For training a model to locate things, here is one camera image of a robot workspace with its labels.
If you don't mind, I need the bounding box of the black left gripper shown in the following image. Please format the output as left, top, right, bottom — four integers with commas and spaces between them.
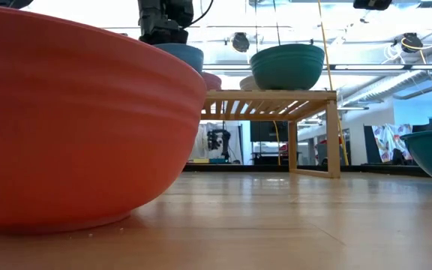
137, 0, 194, 45

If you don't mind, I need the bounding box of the slate blue bowl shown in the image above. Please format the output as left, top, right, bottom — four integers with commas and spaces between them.
153, 42, 206, 74

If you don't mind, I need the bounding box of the pink bowl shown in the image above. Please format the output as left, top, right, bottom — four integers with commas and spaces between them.
200, 71, 224, 92

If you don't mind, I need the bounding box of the white bowl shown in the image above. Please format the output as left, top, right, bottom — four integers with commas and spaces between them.
238, 75, 263, 92

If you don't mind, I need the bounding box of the orange bowl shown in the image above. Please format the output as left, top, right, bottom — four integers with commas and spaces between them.
0, 4, 208, 236

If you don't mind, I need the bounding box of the green bowl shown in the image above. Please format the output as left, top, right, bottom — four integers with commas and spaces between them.
249, 43, 326, 92

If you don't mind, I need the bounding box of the wooden slatted shelf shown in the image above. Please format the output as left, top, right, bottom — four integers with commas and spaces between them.
199, 88, 342, 180

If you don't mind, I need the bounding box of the colourful patterned cloth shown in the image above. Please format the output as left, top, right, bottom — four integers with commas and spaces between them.
370, 123, 414, 164

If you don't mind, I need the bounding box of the black ceiling cable reel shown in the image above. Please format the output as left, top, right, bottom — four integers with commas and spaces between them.
400, 31, 425, 54
231, 31, 251, 54

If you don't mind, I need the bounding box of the black cable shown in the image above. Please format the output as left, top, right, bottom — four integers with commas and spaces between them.
272, 0, 281, 47

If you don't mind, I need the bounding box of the black metal table frame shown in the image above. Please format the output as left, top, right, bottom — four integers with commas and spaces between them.
183, 163, 431, 179

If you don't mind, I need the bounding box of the yellow cable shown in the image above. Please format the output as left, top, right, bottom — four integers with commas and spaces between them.
316, 0, 351, 167

